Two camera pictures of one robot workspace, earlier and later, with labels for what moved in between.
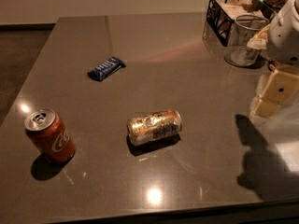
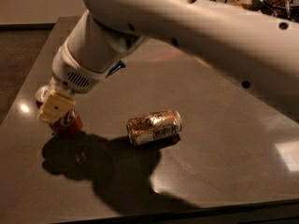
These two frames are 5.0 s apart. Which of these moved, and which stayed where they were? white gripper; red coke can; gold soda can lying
Moved: red coke can; white gripper
Stayed: gold soda can lying
